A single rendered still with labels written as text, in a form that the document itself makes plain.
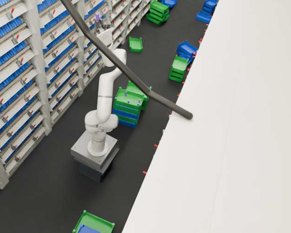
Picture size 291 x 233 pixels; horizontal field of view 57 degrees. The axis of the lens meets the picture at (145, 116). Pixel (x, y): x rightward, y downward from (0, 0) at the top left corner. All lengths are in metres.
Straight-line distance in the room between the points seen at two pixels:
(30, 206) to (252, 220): 2.20
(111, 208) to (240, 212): 1.98
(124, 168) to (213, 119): 2.01
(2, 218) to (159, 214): 2.13
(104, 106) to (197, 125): 0.85
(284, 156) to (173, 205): 0.44
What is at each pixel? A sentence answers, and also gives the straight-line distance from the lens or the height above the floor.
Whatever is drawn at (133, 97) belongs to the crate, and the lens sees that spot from 3.10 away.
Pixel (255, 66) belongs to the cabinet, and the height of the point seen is 1.81.
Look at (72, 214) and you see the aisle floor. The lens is 2.65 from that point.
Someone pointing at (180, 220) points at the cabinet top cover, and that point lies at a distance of 0.73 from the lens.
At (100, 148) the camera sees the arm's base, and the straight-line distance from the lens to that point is 2.44.
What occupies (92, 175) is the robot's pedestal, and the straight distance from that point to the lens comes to 2.73.
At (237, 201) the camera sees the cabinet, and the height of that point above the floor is 1.81.
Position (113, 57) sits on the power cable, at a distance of 0.87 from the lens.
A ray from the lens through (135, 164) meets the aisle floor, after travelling 2.93.
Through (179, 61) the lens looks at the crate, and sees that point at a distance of 4.15.
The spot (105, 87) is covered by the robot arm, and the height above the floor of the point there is 1.35.
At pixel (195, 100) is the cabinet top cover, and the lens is 1.01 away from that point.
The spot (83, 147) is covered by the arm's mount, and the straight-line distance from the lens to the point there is 2.54.
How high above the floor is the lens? 2.47
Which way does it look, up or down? 47 degrees down
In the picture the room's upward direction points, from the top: 15 degrees clockwise
